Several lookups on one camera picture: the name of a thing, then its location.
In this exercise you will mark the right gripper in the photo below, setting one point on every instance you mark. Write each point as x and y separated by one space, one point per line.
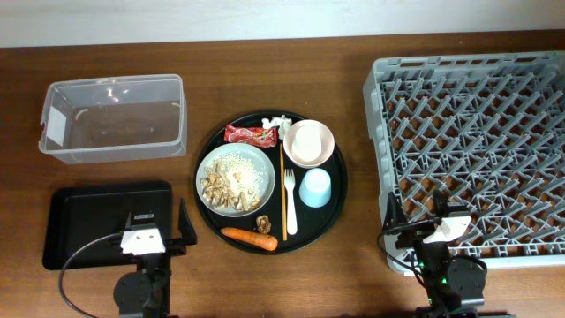
400 215

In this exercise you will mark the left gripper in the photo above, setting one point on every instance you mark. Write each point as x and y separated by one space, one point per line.
177 247

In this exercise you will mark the rice and nut scraps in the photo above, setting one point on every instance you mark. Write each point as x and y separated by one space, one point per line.
231 181

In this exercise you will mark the brown walnut piece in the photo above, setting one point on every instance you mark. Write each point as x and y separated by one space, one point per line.
263 224

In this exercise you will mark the light blue cup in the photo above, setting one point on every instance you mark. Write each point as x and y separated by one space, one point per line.
315 188

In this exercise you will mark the orange carrot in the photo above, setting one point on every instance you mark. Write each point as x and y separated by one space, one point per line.
261 240

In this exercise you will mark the grey plate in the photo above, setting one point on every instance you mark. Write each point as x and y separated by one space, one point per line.
262 163

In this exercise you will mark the pink bowl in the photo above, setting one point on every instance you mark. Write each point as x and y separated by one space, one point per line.
327 143

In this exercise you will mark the white plastic fork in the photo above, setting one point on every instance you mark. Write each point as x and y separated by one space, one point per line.
289 184

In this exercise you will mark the red snack wrapper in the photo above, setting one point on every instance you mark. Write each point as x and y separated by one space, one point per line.
254 136

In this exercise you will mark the white tissue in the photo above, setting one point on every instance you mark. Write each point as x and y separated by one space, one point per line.
282 124

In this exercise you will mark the cream white cup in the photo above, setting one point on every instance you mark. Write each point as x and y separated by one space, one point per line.
306 145

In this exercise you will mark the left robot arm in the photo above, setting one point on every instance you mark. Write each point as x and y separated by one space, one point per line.
145 292

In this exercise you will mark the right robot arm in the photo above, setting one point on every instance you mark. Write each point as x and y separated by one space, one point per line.
454 284

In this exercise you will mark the grey dishwasher rack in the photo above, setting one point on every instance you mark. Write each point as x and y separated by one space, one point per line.
488 132

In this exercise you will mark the black rectangular tray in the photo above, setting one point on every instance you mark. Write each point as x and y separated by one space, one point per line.
79 215

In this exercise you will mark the clear plastic bin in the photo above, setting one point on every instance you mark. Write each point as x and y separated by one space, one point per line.
115 119

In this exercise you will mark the round black tray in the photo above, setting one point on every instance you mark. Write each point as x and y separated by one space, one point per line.
312 222

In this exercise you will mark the wooden chopstick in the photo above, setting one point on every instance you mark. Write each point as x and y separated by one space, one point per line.
283 196

